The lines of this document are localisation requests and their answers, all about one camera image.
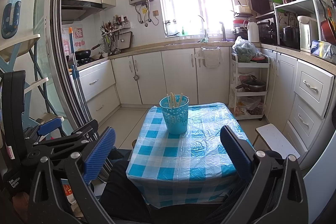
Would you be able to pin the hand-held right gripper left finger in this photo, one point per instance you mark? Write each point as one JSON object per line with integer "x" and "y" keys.
{"x": 99, "y": 153}

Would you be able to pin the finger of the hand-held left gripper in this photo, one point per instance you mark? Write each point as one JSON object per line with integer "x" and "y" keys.
{"x": 50, "y": 126}
{"x": 76, "y": 137}

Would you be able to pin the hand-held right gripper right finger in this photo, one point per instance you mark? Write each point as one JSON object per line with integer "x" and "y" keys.
{"x": 236, "y": 153}

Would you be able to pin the blue perforated plastic basket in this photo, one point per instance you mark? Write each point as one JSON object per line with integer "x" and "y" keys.
{"x": 174, "y": 119}

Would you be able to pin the bunch of wooden chopsticks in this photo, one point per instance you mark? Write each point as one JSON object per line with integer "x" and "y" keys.
{"x": 172, "y": 100}

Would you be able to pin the person's left hand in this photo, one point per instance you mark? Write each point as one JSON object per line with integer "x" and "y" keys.
{"x": 21, "y": 201}

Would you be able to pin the blue white checked tablecloth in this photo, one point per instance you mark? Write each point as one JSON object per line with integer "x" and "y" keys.
{"x": 199, "y": 150}

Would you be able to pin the small white stool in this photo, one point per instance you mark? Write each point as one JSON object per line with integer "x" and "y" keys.
{"x": 275, "y": 140}

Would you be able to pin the person's left leg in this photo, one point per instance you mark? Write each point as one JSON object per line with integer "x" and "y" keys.
{"x": 123, "y": 192}

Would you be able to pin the white drawer cabinet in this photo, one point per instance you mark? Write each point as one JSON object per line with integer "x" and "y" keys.
{"x": 97, "y": 82}

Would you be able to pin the white trolley cart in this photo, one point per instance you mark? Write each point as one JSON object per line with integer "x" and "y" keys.
{"x": 249, "y": 94}

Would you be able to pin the cream and blue folding shelf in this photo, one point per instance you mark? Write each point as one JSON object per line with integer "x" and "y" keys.
{"x": 18, "y": 43}

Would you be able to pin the dark lidded pot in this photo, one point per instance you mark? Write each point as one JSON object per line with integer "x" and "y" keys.
{"x": 253, "y": 85}

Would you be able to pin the mop with orange tip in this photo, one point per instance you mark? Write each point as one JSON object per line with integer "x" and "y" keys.
{"x": 71, "y": 50}

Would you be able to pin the black frying pan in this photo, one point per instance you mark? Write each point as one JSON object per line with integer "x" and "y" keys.
{"x": 82, "y": 54}

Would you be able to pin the white base cabinets with doors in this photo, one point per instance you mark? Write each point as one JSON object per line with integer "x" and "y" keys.
{"x": 149, "y": 77}

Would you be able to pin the white hanging bin holder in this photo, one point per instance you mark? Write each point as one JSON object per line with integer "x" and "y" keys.
{"x": 210, "y": 60}

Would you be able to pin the plastic bag of vegetables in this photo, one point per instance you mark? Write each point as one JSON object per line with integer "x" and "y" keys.
{"x": 244, "y": 49}

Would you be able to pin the hanging cutting board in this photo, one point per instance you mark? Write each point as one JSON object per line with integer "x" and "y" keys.
{"x": 126, "y": 40}

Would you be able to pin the range hood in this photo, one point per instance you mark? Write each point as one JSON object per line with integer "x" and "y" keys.
{"x": 78, "y": 10}

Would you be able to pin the white thermos jug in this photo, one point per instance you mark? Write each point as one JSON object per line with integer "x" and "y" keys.
{"x": 253, "y": 32}

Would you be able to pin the kitchen faucet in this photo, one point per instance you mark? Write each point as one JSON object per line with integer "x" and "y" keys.
{"x": 223, "y": 29}

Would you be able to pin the black countertop oven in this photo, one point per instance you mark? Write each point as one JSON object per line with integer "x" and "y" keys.
{"x": 265, "y": 29}

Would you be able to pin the black cooking pot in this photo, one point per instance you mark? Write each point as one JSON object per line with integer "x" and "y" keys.
{"x": 290, "y": 36}

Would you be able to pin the red rice cooker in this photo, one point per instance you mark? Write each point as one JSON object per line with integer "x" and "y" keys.
{"x": 239, "y": 23}

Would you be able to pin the blue packet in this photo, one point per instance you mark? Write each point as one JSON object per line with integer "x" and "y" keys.
{"x": 318, "y": 48}

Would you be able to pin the white electric kettle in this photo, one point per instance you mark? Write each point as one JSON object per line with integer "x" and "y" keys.
{"x": 307, "y": 35}

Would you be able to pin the white pot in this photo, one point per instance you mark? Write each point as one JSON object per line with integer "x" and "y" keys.
{"x": 241, "y": 8}

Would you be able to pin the black box appliance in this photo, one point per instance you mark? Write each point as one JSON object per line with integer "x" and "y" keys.
{"x": 258, "y": 5}

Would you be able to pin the red frying pan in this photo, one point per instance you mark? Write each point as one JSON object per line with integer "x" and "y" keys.
{"x": 328, "y": 29}

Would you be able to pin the white shelf rack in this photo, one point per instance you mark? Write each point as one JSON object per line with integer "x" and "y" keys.
{"x": 296, "y": 3}

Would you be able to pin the metal sliding door frame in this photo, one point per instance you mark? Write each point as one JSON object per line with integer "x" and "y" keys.
{"x": 55, "y": 29}

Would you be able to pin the red wall poster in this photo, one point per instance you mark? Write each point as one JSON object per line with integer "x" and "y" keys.
{"x": 78, "y": 35}

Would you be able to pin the wall utensil rack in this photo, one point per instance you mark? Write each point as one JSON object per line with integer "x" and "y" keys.
{"x": 113, "y": 32}

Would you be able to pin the wall socket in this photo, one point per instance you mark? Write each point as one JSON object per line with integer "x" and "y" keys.
{"x": 156, "y": 13}

